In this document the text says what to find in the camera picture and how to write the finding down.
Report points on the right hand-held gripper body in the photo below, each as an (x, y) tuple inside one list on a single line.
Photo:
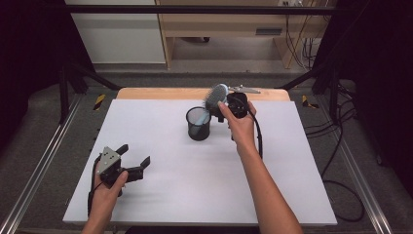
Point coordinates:
[(238, 102)]

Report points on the dark curtain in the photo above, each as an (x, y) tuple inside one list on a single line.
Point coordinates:
[(29, 48), (380, 65)]

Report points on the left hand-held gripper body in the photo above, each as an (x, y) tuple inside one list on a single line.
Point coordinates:
[(108, 162)]

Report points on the black metal stand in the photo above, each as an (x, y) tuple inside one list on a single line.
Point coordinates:
[(332, 91), (64, 94)]

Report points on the light blue hairbrush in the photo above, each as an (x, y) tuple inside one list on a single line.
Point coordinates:
[(216, 96)]

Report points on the person's right hand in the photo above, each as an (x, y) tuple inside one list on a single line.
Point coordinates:
[(242, 130)]

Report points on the white cabinet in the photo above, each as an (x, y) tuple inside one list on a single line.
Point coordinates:
[(120, 39)]

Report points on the black horizontal frame bar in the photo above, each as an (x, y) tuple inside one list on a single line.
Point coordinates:
[(195, 9)]

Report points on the aluminium rail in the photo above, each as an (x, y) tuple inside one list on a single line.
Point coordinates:
[(360, 182), (42, 162)]

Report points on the person's left hand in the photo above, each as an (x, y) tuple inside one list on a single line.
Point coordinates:
[(107, 195)]

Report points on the yellow black floor tape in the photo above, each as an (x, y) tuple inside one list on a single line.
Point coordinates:
[(99, 101), (307, 102)]

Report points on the wooden desk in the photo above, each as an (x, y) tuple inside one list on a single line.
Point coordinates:
[(220, 27)]

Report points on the black mesh cup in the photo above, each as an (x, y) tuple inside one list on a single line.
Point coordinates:
[(198, 130)]

